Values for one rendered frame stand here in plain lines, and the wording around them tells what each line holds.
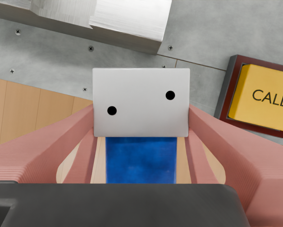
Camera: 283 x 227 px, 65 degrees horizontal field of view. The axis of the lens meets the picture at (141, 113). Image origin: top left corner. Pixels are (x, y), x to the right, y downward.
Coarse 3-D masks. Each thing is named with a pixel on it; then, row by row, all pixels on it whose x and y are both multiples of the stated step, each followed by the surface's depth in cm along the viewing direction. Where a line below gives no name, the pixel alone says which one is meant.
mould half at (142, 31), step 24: (0, 0) 17; (24, 0) 17; (120, 0) 17; (144, 0) 17; (168, 0) 17; (48, 24) 22; (72, 24) 19; (96, 24) 18; (120, 24) 17; (144, 24) 17; (144, 48) 23
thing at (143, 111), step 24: (96, 72) 11; (120, 72) 11; (144, 72) 11; (168, 72) 11; (96, 96) 11; (120, 96) 11; (144, 96) 11; (168, 96) 13; (96, 120) 12; (120, 120) 12; (144, 120) 12; (168, 120) 12; (120, 144) 13; (144, 144) 13; (168, 144) 13; (120, 168) 13; (144, 168) 13; (168, 168) 13
